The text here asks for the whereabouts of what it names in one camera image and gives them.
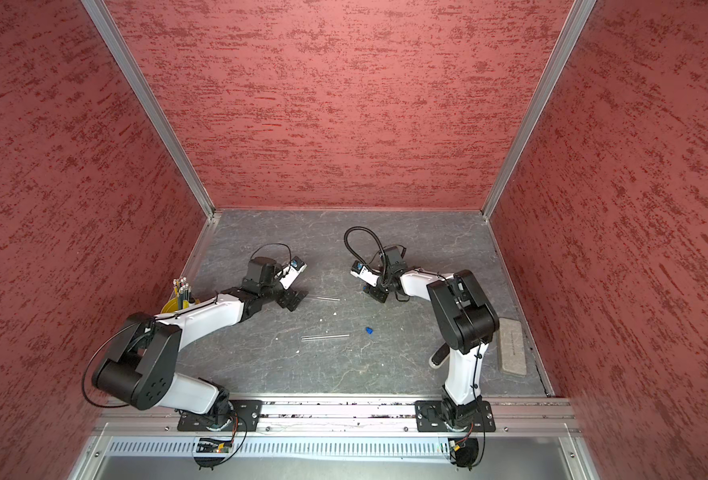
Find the white slotted cable duct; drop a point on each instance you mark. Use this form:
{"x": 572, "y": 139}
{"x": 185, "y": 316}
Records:
{"x": 315, "y": 448}

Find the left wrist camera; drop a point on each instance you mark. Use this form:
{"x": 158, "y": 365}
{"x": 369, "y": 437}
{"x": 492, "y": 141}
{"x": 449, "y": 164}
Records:
{"x": 290, "y": 272}

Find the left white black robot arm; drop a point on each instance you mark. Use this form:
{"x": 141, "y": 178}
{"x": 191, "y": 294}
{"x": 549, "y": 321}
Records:
{"x": 139, "y": 365}

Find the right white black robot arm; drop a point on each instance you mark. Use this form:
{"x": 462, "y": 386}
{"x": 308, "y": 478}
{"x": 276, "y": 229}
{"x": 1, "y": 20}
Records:
{"x": 465, "y": 317}

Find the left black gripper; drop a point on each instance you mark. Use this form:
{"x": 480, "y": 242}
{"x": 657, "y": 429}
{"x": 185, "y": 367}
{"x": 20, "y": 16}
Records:
{"x": 290, "y": 294}

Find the grey sponge block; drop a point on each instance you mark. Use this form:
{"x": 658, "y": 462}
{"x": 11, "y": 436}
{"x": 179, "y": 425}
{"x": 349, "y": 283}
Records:
{"x": 511, "y": 348}

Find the yellow cup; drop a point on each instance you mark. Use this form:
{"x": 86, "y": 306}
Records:
{"x": 173, "y": 305}

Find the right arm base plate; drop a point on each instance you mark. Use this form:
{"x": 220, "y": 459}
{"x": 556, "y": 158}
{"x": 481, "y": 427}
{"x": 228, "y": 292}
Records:
{"x": 429, "y": 417}

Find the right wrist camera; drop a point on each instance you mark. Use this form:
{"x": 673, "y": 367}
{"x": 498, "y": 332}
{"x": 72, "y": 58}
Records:
{"x": 365, "y": 273}

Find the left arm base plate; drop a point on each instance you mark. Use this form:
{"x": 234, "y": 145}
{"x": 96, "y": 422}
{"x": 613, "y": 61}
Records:
{"x": 243, "y": 414}

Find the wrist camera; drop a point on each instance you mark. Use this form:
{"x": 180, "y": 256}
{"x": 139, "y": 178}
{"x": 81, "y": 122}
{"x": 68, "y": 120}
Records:
{"x": 290, "y": 272}
{"x": 365, "y": 273}

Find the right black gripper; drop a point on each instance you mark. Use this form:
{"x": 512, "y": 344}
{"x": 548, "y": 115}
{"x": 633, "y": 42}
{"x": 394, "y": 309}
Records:
{"x": 373, "y": 291}

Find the aluminium front rail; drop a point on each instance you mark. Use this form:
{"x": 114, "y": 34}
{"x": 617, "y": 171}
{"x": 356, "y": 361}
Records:
{"x": 392, "y": 416}

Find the pens in cup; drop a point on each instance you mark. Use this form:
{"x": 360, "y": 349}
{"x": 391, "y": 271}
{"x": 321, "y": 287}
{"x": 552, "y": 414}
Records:
{"x": 182, "y": 294}

